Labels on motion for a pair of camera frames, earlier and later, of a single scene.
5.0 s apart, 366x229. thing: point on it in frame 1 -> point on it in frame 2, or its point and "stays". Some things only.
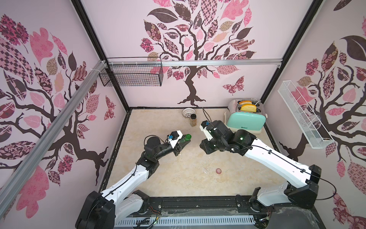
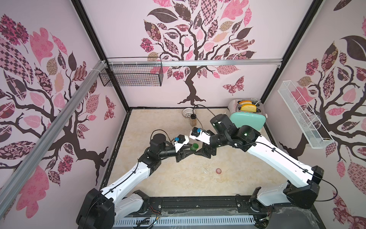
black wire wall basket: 133,71 stays
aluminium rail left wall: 12,184 stays
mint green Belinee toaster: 248,114 stays
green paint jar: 188,137 -> 194,147
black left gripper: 177,148 -> 181,154
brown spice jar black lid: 193,120 stays
